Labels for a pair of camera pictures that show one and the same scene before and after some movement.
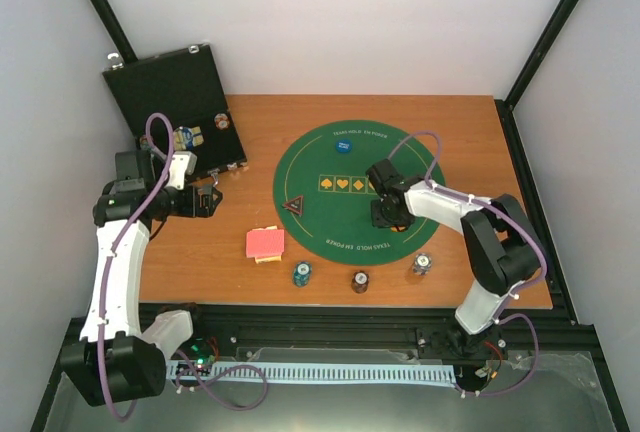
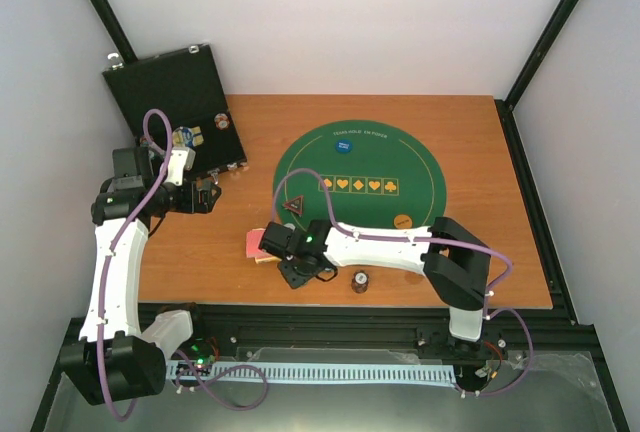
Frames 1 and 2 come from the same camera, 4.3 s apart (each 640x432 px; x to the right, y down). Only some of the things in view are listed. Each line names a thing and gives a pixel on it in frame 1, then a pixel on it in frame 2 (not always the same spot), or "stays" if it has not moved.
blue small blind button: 344,145 stays
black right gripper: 380,222 → 293,279
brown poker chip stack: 360,281 stays
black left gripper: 191,209 stays
